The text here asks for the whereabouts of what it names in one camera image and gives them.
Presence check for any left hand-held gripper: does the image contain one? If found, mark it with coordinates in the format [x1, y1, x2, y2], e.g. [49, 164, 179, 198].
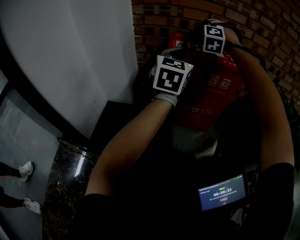
[152, 48, 195, 96]

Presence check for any person's white sneaker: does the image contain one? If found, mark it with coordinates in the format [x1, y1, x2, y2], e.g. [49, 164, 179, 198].
[195, 139, 219, 160]

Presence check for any person's right forearm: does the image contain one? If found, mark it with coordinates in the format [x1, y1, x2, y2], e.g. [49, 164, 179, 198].
[226, 28, 295, 172]

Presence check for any black wrist bracelet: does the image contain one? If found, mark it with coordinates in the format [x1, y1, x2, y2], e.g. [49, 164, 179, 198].
[231, 43, 268, 73]

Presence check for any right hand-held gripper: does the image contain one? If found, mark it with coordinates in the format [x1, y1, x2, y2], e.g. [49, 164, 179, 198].
[202, 20, 226, 57]

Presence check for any white left wrist strap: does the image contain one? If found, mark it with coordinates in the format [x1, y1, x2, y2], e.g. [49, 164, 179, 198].
[153, 91, 178, 108]

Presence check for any black timer display phone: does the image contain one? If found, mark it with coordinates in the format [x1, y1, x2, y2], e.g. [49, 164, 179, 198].
[198, 173, 247, 212]

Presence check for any person's left forearm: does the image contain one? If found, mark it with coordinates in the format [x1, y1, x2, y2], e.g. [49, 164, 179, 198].
[85, 99, 176, 195]

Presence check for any person's black shirt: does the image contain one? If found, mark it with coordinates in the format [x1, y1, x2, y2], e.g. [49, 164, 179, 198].
[70, 163, 295, 240]

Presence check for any red fire extinguisher box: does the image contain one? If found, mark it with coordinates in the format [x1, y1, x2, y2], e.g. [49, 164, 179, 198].
[167, 31, 244, 132]

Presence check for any black cable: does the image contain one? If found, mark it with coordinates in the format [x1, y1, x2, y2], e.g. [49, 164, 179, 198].
[57, 136, 95, 160]

